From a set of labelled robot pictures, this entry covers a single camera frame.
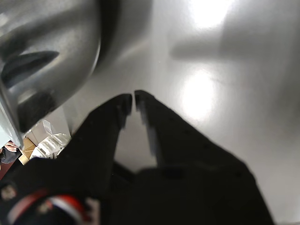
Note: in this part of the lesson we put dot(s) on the person's hand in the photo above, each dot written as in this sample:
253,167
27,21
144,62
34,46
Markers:
11,147

